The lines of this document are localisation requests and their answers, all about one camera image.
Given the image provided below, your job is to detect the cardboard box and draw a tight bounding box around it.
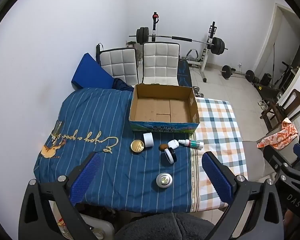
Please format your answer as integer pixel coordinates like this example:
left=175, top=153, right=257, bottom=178
left=129, top=83, right=200, bottom=133

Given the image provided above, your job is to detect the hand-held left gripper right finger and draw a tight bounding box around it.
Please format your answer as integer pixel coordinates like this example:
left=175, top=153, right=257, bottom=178
left=201, top=151, right=284, bottom=240

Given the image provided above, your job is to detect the orange blue checked blanket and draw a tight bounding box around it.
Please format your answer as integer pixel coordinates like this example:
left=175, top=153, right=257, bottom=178
left=190, top=97, right=248, bottom=212

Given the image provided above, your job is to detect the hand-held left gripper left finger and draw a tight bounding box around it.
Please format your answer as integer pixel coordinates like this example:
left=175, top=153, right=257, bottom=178
left=19, top=151, right=102, bottom=240

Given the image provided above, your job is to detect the short barbell with black plates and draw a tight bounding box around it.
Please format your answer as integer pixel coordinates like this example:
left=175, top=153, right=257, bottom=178
left=220, top=65, right=255, bottom=83

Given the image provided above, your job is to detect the white padded chair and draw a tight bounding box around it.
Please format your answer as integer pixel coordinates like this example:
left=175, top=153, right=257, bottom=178
left=142, top=42, right=180, bottom=86
left=99, top=47, right=138, bottom=85

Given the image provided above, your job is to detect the white round jar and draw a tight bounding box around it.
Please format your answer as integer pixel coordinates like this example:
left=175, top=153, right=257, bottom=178
left=143, top=132, right=154, bottom=148

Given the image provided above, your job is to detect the dark blue cloth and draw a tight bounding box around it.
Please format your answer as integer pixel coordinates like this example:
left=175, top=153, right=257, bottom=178
left=112, top=78, right=135, bottom=92

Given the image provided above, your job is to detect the white door frame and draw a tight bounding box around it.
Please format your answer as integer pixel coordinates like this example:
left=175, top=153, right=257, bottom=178
left=255, top=2, right=300, bottom=110

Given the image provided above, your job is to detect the white dropper bottle teal label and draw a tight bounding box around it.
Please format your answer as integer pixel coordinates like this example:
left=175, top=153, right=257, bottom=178
left=178, top=139, right=205, bottom=150

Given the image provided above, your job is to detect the blue foam mat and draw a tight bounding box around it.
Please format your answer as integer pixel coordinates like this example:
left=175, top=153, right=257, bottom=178
left=71, top=53, right=114, bottom=90

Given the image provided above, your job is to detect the white jar black lid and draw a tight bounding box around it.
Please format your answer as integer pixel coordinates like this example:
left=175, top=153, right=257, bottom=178
left=164, top=148, right=177, bottom=165

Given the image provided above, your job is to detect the blue striped blanket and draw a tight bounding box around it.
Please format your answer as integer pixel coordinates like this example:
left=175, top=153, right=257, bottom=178
left=34, top=87, right=199, bottom=213

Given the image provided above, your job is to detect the silver round tin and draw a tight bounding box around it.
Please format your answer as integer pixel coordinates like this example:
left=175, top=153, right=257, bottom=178
left=156, top=172, right=173, bottom=188

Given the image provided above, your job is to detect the white plastic container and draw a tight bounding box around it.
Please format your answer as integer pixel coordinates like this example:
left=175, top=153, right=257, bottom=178
left=57, top=205, right=115, bottom=240

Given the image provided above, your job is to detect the black folded frame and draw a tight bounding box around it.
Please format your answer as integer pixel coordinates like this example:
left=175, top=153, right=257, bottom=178
left=96, top=44, right=104, bottom=63

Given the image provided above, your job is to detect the dark wooden chair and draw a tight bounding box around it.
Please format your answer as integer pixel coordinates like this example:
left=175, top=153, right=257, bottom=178
left=260, top=89, right=300, bottom=133

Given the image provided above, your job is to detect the grey padded seat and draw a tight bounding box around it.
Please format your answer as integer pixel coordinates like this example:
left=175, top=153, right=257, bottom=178
left=242, top=140, right=298, bottom=180

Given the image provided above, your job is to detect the long barbell with black plates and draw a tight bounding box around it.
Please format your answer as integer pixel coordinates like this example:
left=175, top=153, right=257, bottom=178
left=129, top=27, right=228, bottom=55

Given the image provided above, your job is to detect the orange patterned cloth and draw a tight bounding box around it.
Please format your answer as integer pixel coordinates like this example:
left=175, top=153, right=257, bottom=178
left=257, top=117, right=298, bottom=150

